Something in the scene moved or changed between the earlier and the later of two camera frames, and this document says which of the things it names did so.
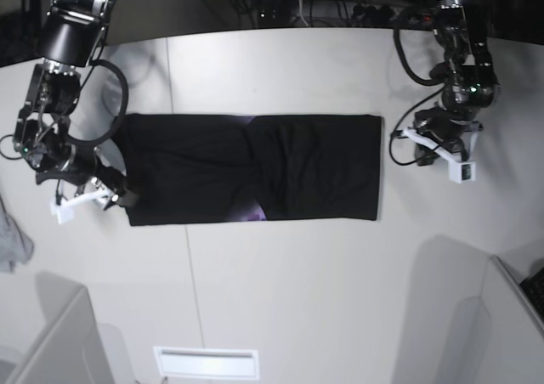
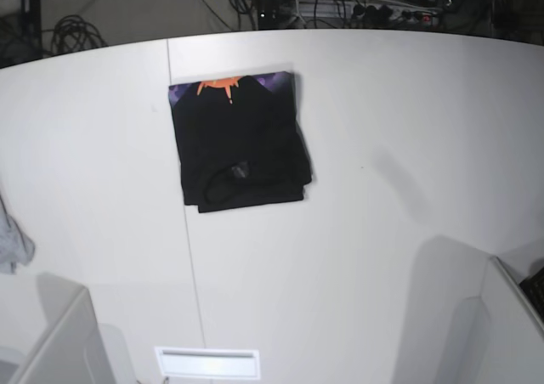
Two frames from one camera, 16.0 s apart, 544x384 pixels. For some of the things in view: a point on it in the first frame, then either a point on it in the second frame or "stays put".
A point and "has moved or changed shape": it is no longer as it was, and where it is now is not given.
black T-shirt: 185,169 has moved or changed shape
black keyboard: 533,287 stays put
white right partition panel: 497,337 stays put
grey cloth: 15,246 stays put
